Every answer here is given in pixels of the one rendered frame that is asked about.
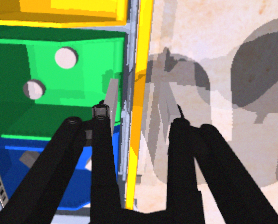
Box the blue open bin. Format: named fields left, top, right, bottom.
left=0, top=125, right=120, bottom=210

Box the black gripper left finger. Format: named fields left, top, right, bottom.
left=0, top=79, right=123, bottom=224

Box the yellow bar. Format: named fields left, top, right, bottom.
left=126, top=0, right=153, bottom=209

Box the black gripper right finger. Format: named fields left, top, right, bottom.
left=158, top=82, right=278, bottom=224

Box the grey metal shelf frame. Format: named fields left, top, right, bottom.
left=0, top=0, right=138, bottom=224

